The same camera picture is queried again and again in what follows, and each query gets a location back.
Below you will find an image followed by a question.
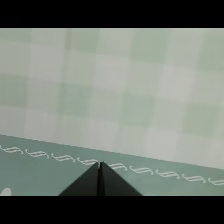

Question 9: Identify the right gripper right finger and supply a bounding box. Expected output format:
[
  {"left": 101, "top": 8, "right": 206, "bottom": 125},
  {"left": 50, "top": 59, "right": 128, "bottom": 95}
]
[{"left": 99, "top": 161, "right": 144, "bottom": 197}]

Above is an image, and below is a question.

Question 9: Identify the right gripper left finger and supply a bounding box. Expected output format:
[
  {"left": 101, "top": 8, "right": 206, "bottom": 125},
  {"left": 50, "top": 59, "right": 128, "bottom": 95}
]
[{"left": 58, "top": 161, "right": 100, "bottom": 197}]

